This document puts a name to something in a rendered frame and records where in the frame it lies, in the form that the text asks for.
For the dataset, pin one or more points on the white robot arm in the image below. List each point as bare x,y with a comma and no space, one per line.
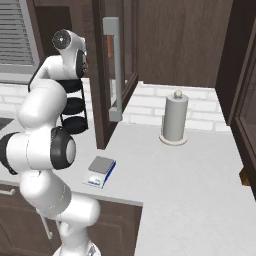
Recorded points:
40,150

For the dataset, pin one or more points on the blue and white digital scale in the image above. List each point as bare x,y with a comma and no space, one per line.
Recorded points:
101,165

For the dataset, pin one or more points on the dark brown cabinet door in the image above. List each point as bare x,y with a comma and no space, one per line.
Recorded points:
129,50

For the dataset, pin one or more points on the dark brown base cabinet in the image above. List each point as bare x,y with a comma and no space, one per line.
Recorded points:
116,226

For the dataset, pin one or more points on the dark brown tall cabinet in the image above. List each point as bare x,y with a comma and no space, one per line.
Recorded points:
238,83

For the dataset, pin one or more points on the grey paper towel roll holder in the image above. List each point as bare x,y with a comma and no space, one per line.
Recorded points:
174,116

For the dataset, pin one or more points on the brown wooden object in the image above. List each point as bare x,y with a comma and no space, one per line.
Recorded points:
245,176

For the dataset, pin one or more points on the grey window blinds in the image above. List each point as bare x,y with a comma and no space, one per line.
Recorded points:
15,33

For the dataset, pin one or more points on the dark brown wall cabinet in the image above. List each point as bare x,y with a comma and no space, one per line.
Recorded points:
180,40

